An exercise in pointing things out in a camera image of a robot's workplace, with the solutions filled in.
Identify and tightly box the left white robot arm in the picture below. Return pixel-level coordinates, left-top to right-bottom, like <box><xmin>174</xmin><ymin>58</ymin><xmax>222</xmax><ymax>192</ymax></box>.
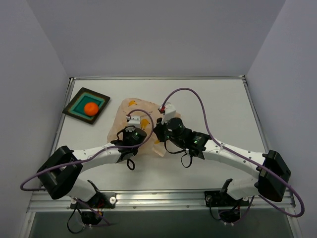
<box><xmin>38</xmin><ymin>128</ymin><xmax>147</xmax><ymax>208</ymax></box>

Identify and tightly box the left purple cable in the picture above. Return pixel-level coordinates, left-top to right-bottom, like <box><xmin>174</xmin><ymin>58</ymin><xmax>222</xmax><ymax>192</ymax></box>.
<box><xmin>20</xmin><ymin>109</ymin><xmax>154</xmax><ymax>228</ymax></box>

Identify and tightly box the aluminium front rail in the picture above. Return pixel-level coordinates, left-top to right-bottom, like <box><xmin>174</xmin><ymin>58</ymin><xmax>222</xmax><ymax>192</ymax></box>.
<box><xmin>27</xmin><ymin>189</ymin><xmax>296</xmax><ymax>211</ymax></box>

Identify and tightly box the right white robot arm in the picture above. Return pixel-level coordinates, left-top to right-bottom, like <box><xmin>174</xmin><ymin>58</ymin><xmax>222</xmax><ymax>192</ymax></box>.
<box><xmin>154</xmin><ymin>118</ymin><xmax>291</xmax><ymax>205</ymax></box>

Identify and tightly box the orange fake fruit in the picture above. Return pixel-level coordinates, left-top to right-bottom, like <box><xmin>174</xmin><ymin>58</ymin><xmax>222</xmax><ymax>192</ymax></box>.
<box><xmin>84</xmin><ymin>102</ymin><xmax>99</xmax><ymax>117</ymax></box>

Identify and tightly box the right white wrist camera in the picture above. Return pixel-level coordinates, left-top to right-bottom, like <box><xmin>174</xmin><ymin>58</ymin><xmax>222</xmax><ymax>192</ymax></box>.
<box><xmin>158</xmin><ymin>102</ymin><xmax>176</xmax><ymax>124</ymax></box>

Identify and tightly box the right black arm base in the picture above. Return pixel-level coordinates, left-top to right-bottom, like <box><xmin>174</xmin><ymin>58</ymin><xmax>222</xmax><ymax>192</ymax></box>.
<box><xmin>204</xmin><ymin>190</ymin><xmax>250</xmax><ymax>224</ymax></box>

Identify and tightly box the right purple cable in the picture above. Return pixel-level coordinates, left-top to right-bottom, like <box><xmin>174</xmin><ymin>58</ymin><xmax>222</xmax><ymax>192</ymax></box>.
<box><xmin>160</xmin><ymin>88</ymin><xmax>306</xmax><ymax>224</ymax></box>

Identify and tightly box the green square plate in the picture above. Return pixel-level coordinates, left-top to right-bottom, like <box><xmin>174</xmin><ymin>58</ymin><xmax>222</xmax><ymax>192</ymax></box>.
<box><xmin>62</xmin><ymin>87</ymin><xmax>110</xmax><ymax>124</ymax></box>

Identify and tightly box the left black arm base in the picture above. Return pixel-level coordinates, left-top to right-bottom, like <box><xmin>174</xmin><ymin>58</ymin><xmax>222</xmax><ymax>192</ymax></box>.
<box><xmin>68</xmin><ymin>180</ymin><xmax>116</xmax><ymax>227</ymax></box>

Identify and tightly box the banana print plastic bag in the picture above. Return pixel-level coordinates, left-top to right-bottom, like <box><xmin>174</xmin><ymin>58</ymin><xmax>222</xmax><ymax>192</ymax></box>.
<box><xmin>107</xmin><ymin>98</ymin><xmax>166</xmax><ymax>157</ymax></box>

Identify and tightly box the purple cable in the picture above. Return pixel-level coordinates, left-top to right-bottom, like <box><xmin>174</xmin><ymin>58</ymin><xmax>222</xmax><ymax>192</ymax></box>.
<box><xmin>160</xmin><ymin>88</ymin><xmax>306</xmax><ymax>224</ymax></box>
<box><xmin>20</xmin><ymin>109</ymin><xmax>154</xmax><ymax>228</ymax></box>

